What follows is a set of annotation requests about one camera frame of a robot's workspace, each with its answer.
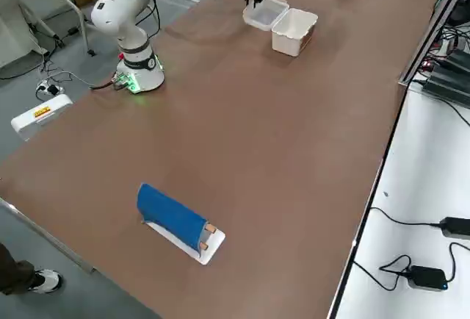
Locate aluminium table edge rail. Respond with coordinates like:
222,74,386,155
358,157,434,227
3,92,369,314
0,196,97,274

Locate grey base power cable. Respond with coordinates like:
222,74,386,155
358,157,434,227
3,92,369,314
39,70,120,94

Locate blue cloth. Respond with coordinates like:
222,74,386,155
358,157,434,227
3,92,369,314
136,182,211,254

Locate white side desk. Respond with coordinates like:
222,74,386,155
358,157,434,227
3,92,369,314
328,83,470,319

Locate person's leg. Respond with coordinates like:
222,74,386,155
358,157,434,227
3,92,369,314
0,242,37,296

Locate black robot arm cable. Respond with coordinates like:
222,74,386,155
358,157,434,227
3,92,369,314
134,0,162,39

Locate black power adapter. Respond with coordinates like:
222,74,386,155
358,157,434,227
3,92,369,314
408,265,449,293
439,216,470,240

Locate white metal stand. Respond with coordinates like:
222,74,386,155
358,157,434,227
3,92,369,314
54,0,98,58

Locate white equipment cabinet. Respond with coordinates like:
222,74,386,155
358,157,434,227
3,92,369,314
0,0,51,69

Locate black finned power supply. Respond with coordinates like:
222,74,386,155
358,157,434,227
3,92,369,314
422,65,470,107
438,49,470,74

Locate white plastic preservation box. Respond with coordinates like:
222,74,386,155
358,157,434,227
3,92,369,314
270,7,319,57

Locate person's shoe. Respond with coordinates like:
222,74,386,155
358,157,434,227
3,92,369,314
28,268,63,294

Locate black adapter cable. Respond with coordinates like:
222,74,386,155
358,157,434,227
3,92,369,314
354,241,470,293
369,207,445,229

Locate translucent plastic box lid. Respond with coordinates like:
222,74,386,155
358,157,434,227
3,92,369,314
242,0,289,32

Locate white power strip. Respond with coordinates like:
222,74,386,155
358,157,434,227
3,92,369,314
36,79,62,96

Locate aluminium frame post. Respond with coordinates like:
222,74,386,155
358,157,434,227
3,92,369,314
398,0,470,87

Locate white case with yellow label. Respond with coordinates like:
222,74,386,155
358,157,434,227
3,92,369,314
10,93,73,142

